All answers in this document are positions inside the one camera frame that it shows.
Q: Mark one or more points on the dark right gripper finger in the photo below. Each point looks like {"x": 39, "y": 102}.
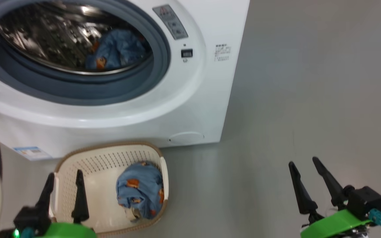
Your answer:
{"x": 301, "y": 191}
{"x": 331, "y": 185}

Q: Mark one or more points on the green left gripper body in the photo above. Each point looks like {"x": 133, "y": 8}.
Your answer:
{"x": 68, "y": 231}

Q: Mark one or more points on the grey instruction plate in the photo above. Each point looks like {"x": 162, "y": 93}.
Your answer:
{"x": 170, "y": 21}

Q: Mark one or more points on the cream perforated laundry basket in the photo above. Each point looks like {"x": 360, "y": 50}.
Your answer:
{"x": 94, "y": 165}

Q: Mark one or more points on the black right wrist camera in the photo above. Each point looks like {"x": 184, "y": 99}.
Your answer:
{"x": 365, "y": 200}

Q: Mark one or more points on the blue bear print garment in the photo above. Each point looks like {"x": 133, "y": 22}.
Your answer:
{"x": 141, "y": 188}
{"x": 117, "y": 49}

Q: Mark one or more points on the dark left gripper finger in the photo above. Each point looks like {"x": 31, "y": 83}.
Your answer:
{"x": 80, "y": 198}
{"x": 46, "y": 195}

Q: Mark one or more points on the small printed text label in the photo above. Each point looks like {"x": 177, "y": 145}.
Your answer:
{"x": 222, "y": 53}

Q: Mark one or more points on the round white filter cover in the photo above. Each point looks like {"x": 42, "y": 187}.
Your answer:
{"x": 186, "y": 137}

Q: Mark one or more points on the white front-load washing machine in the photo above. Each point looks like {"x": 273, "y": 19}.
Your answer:
{"x": 177, "y": 99}

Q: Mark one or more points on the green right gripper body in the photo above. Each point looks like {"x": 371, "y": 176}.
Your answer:
{"x": 336, "y": 224}

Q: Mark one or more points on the blue energy label sticker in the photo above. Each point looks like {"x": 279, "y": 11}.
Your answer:
{"x": 31, "y": 152}

